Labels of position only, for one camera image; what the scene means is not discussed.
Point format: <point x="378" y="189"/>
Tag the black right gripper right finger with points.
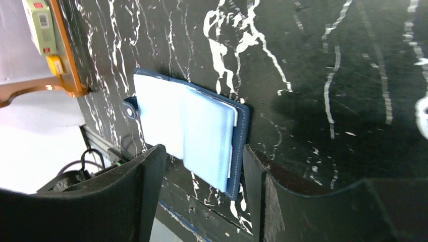
<point x="286" y="207"/>

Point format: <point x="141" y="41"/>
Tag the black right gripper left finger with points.
<point x="117" y="205"/>

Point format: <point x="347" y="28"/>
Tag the blue leather card holder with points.
<point x="205" y="130"/>

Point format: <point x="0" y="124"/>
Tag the orange wooden rack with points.
<point x="69" y="82"/>

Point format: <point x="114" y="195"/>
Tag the white red box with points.
<point x="41" y="26"/>

